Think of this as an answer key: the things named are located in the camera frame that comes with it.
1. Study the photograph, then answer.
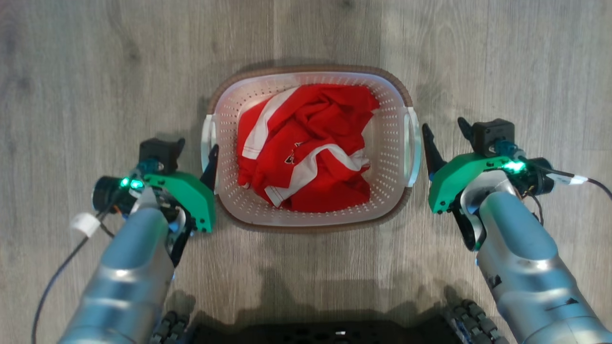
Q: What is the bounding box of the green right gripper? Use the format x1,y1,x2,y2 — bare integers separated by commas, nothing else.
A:
421,117,556,214

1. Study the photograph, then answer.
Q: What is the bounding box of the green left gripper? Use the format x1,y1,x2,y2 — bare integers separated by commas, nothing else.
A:
92,138,220,234

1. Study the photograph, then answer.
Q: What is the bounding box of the white perforated plastic laundry basket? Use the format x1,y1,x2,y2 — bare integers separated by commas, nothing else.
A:
201,64,424,233

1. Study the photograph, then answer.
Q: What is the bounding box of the red and white garment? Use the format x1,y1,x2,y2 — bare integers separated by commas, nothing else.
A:
237,84,381,213

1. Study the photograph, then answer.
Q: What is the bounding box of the black roller wheel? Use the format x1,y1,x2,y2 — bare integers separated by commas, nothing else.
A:
150,311,190,344
444,300,510,344

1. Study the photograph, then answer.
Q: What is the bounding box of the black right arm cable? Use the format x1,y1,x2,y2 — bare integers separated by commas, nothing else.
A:
519,155,612,201

